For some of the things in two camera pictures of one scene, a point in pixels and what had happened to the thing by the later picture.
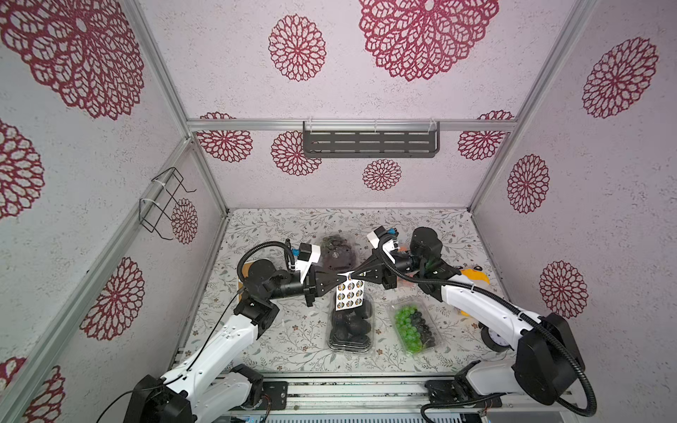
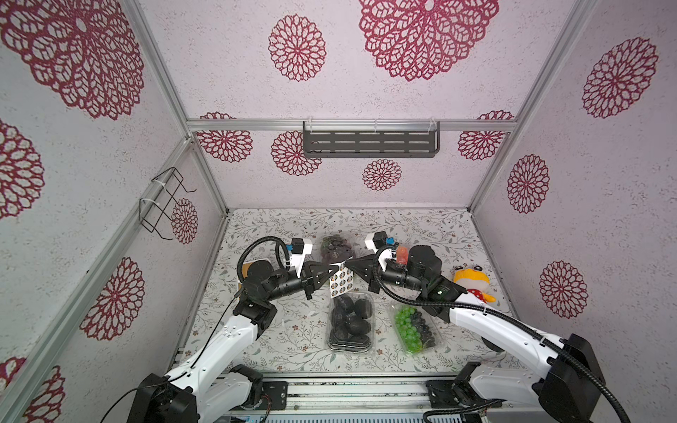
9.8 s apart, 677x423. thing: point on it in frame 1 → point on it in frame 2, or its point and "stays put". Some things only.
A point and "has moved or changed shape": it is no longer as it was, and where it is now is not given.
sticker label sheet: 350,293 has moved or changed shape
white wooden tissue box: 246,271 stays put
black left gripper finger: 325,284 → 319,279
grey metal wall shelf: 372,143 stays put
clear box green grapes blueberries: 416,326 stays put
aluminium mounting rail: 381,393 stays put
